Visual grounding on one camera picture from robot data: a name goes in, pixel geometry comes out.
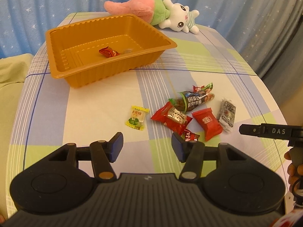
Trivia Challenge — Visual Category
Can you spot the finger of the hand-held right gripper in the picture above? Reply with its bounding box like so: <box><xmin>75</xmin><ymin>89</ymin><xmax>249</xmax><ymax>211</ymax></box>
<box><xmin>239</xmin><ymin>123</ymin><xmax>263</xmax><ymax>138</ymax></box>

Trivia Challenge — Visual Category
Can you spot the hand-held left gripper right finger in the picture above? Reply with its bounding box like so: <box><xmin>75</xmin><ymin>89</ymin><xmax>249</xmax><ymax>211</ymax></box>
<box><xmin>171</xmin><ymin>132</ymin><xmax>248</xmax><ymax>182</ymax></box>

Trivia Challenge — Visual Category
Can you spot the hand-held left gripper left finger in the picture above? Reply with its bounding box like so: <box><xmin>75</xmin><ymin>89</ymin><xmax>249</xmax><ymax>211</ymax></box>
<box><xmin>46</xmin><ymin>132</ymin><xmax>124</xmax><ymax>183</ymax></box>

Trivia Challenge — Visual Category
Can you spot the small red dark candy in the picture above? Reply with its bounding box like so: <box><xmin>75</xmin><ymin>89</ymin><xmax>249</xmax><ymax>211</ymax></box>
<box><xmin>181</xmin><ymin>129</ymin><xmax>200</xmax><ymax>143</ymax></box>

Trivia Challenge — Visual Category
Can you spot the silver grey snack packet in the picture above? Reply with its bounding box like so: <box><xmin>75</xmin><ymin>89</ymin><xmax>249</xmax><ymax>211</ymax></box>
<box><xmin>216</xmin><ymin>98</ymin><xmax>237</xmax><ymax>134</ymax></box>

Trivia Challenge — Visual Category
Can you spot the red brown printed snack packet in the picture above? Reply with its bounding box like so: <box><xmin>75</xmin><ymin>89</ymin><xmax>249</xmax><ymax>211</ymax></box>
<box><xmin>151</xmin><ymin>101</ymin><xmax>193</xmax><ymax>136</ymax></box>

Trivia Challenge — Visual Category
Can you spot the yellow candy packet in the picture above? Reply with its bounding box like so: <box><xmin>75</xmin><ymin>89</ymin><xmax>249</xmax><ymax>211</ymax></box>
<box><xmin>125</xmin><ymin>106</ymin><xmax>150</xmax><ymax>131</ymax></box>

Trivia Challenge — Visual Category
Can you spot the plain red snack packet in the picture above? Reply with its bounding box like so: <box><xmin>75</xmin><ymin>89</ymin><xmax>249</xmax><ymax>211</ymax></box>
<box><xmin>192</xmin><ymin>108</ymin><xmax>224</xmax><ymax>142</ymax></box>

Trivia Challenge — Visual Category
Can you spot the dark nut snack packet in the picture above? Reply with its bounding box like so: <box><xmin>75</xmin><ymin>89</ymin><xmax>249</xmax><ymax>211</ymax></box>
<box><xmin>169</xmin><ymin>83</ymin><xmax>216</xmax><ymax>113</ymax></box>

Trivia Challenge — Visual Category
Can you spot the golden plastic tray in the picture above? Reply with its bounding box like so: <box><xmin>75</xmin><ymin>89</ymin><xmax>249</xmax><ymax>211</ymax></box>
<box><xmin>45</xmin><ymin>14</ymin><xmax>178</xmax><ymax>90</ymax></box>

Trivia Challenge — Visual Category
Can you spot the person's right hand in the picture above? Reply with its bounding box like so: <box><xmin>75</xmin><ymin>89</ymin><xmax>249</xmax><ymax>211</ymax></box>
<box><xmin>283</xmin><ymin>150</ymin><xmax>300</xmax><ymax>185</ymax></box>

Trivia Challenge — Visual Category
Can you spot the plaid tablecloth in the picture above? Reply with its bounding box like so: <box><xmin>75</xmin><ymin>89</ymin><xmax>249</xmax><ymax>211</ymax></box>
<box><xmin>7</xmin><ymin>12</ymin><xmax>294</xmax><ymax>218</ymax></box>

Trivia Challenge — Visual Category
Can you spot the red white patterned clothing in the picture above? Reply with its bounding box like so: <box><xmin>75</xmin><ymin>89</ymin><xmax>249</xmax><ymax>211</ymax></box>
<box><xmin>270</xmin><ymin>212</ymin><xmax>303</xmax><ymax>227</ymax></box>

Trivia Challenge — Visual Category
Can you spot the red twisted candy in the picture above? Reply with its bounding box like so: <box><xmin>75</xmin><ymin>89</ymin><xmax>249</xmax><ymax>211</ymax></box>
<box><xmin>99</xmin><ymin>47</ymin><xmax>119</xmax><ymax>59</ymax></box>

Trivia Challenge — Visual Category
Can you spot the light green cloth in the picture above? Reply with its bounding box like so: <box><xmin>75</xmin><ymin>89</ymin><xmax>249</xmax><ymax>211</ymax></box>
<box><xmin>0</xmin><ymin>53</ymin><xmax>35</xmax><ymax>219</ymax></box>

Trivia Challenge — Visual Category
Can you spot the pink green white plush toy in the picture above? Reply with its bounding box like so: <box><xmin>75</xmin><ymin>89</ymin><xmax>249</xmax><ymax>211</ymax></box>
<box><xmin>104</xmin><ymin>0</ymin><xmax>200</xmax><ymax>35</ymax></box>

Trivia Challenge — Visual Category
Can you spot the blue star curtain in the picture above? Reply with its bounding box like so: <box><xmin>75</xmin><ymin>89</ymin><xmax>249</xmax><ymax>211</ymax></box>
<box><xmin>0</xmin><ymin>0</ymin><xmax>303</xmax><ymax>106</ymax></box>

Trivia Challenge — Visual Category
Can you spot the black cable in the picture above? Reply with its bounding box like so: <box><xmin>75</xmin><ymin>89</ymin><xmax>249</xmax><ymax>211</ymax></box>
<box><xmin>291</xmin><ymin>179</ymin><xmax>303</xmax><ymax>210</ymax></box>

